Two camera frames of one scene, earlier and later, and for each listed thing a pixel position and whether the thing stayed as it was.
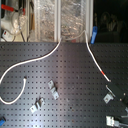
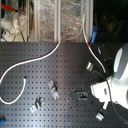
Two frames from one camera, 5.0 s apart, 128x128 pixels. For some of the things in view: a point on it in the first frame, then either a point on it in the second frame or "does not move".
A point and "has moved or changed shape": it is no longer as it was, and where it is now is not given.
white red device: x=5 y=35 does not move
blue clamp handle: x=94 y=34 does not move
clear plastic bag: x=64 y=20 does not move
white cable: x=48 y=55 has moved or changed shape
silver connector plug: x=110 y=121 → x=90 y=66
